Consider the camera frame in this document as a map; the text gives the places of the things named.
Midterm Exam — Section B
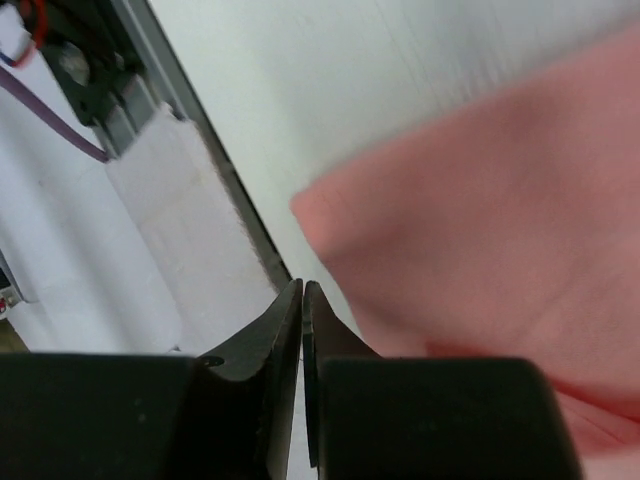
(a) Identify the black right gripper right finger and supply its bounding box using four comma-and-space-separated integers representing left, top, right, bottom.
302, 281, 383, 470

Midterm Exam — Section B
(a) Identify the white paper sheets front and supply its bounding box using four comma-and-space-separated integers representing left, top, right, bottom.
1, 93, 276, 354

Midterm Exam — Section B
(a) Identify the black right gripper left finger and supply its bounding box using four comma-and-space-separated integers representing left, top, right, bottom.
197, 279, 303, 479

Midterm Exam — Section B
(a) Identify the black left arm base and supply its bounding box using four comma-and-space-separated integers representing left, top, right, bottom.
12, 1, 144, 127

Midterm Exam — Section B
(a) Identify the salmon pink t shirt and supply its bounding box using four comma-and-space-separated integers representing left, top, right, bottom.
291, 27, 639, 479

